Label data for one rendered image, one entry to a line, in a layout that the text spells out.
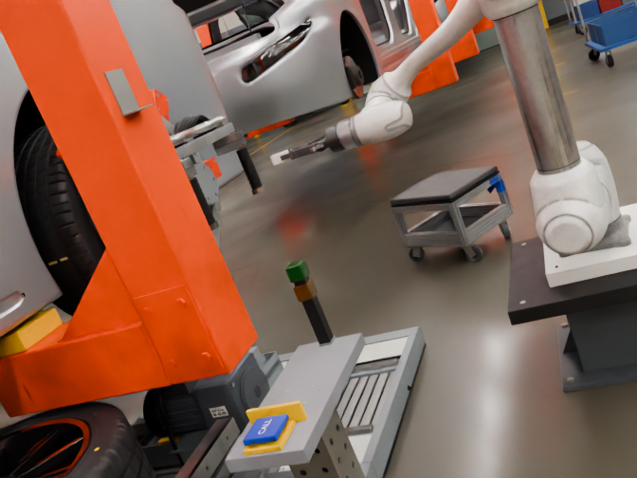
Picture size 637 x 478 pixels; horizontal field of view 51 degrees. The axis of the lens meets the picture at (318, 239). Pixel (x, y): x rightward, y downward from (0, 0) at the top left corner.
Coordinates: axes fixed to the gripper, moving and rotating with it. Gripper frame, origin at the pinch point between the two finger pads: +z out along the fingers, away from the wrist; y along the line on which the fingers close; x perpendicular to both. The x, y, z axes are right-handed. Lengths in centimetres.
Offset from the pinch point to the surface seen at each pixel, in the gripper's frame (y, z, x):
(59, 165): -43, 42, 22
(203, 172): -16.4, 18.0, 5.4
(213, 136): -10.3, 13.4, 13.7
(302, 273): -57, -20, -19
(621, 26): 509, -135, -50
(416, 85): 344, 26, -23
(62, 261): -50, 50, -1
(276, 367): 3, 34, -70
